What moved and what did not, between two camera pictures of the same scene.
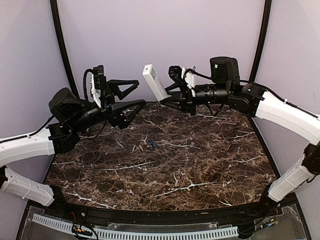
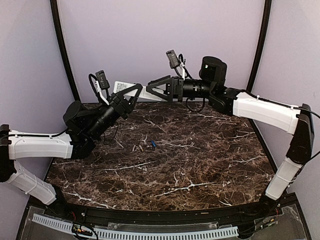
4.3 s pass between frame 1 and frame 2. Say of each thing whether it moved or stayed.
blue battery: stayed
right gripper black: moved
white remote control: moved
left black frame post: stayed
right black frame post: stayed
